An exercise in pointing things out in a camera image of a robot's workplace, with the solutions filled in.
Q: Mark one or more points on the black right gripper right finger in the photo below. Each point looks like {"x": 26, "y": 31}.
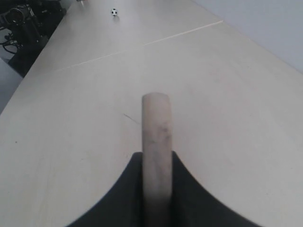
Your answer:
{"x": 193, "y": 206}

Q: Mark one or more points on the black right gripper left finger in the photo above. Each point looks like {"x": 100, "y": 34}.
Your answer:
{"x": 122, "y": 206}

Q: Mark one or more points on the small black white soccer ball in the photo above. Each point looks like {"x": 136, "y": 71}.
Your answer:
{"x": 114, "y": 12}

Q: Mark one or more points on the black equipment beside table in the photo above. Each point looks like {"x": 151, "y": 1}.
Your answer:
{"x": 31, "y": 23}

